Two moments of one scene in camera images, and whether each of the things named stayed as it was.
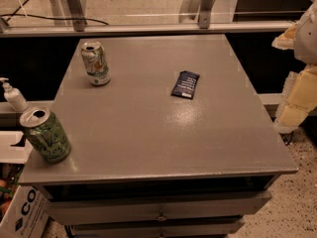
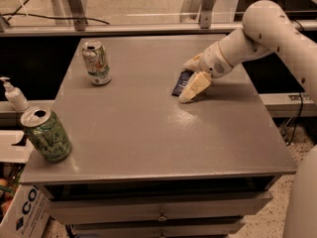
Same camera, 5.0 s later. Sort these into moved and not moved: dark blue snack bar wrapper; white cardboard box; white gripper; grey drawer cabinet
Moved: white gripper
Not moved: white cardboard box; grey drawer cabinet; dark blue snack bar wrapper
